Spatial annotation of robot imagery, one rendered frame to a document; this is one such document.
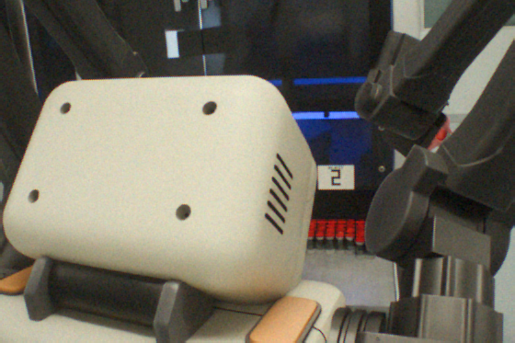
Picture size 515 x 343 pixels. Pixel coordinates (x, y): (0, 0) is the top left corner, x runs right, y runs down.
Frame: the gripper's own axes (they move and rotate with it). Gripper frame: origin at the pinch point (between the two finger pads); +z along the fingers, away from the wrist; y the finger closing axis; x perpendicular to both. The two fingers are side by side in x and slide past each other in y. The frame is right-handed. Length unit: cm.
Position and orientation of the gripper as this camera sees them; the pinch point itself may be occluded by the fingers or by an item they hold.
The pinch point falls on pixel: (442, 134)
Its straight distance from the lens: 85.6
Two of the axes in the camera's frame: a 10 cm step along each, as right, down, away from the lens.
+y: 4.9, -8.2, -2.9
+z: 7.5, 2.2, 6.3
